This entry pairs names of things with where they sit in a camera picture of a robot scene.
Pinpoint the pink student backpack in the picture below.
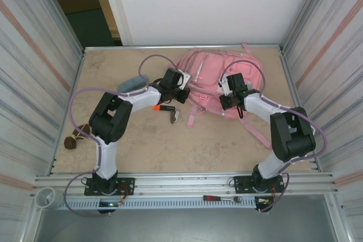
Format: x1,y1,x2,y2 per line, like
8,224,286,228
172,43,273,150

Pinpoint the blue glasses case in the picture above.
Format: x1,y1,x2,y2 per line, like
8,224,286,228
117,75,150,93

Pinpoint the black highlighter with orange cap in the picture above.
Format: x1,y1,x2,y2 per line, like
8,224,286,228
153,104,177,112

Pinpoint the small silver flash drive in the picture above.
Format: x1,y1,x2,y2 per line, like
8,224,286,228
168,111,182,125

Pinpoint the small electronics board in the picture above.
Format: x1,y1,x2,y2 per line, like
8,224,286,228
255,196,275,207
98,199,123,208

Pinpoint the white door frame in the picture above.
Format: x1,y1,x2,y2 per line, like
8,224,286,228
98,0,134,46

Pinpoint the aluminium mounting rail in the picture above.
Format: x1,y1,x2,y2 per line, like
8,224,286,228
33,171,340,196

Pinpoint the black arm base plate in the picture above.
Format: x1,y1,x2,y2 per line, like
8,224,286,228
83,177,136,197
233,175,285,196

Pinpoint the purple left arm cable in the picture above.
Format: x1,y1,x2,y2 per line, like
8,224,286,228
64,53,185,218

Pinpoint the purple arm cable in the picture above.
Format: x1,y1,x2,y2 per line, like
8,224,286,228
220,60,328,214
64,53,185,218

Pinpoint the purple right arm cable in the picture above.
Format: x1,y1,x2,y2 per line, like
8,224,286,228
220,60,328,214

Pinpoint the ratchet wrench with red handle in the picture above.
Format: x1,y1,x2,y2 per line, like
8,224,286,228
202,195,243,203

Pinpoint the white slotted cable duct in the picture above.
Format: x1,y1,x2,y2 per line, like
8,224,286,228
61,198,258,209

